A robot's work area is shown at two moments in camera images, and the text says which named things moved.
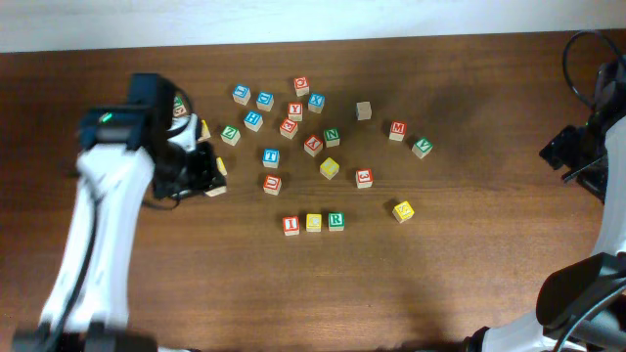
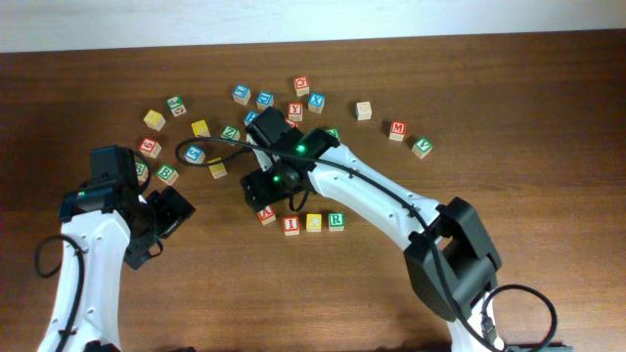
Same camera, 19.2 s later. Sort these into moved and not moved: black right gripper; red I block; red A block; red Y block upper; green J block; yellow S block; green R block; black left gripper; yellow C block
Moved: red A block; black left gripper; black right gripper
Not moved: red I block; red Y block upper; green J block; yellow C block; green R block; yellow S block
